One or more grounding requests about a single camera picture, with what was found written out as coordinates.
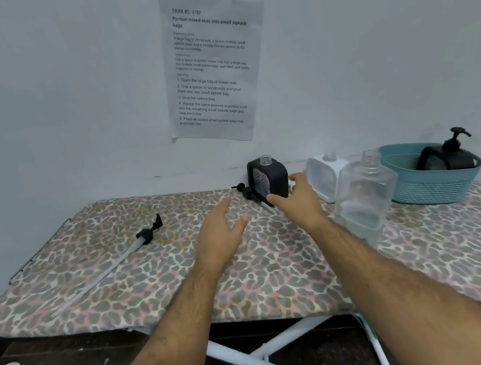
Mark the person's right hand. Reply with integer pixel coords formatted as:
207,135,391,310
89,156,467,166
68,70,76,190
263,167,334,240

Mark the person's left hand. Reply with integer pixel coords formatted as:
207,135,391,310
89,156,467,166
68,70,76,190
182,192,262,284

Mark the white square soap dispenser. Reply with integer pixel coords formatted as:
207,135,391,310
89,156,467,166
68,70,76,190
302,148,357,208

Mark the black square dispenser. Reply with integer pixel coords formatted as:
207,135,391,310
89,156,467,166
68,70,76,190
244,151,294,211
413,138,479,179

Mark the transparent bottle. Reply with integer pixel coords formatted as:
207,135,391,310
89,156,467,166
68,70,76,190
323,145,411,257

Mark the black pump with long tube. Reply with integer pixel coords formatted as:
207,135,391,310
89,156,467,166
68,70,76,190
36,212,177,320

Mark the small black pump head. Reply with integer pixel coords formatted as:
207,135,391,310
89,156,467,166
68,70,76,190
437,124,475,159
230,179,259,204

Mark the person's left forearm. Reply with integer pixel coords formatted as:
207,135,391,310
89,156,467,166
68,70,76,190
53,262,239,365

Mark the person's right forearm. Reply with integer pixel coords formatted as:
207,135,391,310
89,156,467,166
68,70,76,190
311,188,481,365

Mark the leopard print ironing board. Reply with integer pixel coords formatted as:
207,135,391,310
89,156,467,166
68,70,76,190
0,133,481,365

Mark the teal plastic basket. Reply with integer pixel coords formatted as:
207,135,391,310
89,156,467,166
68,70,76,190
377,128,481,215

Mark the printed paper sheet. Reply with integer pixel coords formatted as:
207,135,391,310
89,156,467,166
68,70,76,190
147,0,287,155

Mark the metal wire iron rest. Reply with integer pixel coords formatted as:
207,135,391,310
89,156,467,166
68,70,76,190
0,217,80,284

